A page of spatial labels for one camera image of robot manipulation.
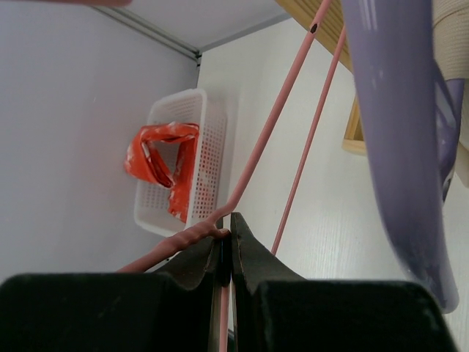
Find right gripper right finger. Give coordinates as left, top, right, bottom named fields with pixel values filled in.
left=231, top=213, right=457, bottom=351

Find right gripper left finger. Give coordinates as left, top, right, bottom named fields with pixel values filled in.
left=1, top=238, right=224, bottom=351

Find pink wire hanger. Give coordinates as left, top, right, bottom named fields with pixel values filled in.
left=51, top=0, right=347, bottom=352

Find red white patterned trousers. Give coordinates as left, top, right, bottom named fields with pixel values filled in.
left=124, top=121, right=199, bottom=222

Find purple hanger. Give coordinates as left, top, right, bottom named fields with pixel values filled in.
left=342, top=1, right=460, bottom=313

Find beige trousers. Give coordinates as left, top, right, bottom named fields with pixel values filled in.
left=432, top=0, right=469, bottom=82

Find white plastic basket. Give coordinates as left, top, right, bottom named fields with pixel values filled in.
left=133, top=89, right=226, bottom=237

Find wooden clothes rack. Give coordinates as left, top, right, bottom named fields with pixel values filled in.
left=276, top=0, right=366, bottom=155

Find aluminium corner frame post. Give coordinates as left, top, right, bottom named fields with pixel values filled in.
left=92, top=6, right=202, bottom=67

